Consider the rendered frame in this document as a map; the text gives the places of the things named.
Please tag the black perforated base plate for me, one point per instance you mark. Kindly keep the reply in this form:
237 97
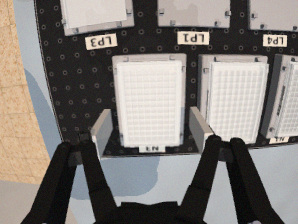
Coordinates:
81 82

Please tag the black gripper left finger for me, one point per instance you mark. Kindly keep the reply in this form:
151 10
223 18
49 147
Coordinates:
52 199

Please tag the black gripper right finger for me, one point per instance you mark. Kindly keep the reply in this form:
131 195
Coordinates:
251 202

